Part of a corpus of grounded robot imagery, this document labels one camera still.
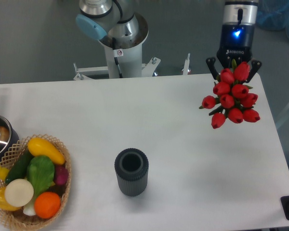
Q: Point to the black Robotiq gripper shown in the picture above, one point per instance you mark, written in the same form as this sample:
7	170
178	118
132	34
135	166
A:
235	43

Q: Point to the red tulip bouquet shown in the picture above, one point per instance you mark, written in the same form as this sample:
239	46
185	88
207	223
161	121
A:
232	98

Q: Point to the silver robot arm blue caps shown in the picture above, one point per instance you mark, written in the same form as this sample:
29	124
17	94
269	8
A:
122	32

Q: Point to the blue plastic bag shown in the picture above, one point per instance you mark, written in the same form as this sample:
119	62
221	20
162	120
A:
273	15

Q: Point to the dark grey ribbed vase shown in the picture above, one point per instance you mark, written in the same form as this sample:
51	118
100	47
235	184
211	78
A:
131	167

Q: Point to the purple red onion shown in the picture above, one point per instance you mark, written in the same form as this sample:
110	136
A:
60	175

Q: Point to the yellow squash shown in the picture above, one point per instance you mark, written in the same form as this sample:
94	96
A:
39	146

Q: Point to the green lettuce leaf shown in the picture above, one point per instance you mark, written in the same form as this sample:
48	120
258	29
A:
40	173

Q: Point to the orange fruit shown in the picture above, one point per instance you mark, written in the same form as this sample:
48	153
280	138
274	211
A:
47	205

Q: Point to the woven wicker basket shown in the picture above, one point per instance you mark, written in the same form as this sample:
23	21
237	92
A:
16	220

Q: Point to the green cucumber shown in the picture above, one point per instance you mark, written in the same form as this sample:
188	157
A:
19	169

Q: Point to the white round onion slice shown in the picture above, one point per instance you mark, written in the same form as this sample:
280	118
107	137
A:
19	192

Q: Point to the white leek stalk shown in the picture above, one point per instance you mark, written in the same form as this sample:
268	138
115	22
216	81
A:
29	208

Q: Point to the yellow banana tip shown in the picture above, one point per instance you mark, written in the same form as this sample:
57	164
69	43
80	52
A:
3	173

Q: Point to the yellow bell pepper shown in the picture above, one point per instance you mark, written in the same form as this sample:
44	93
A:
4	204

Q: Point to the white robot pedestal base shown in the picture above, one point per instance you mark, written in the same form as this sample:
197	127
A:
121	63

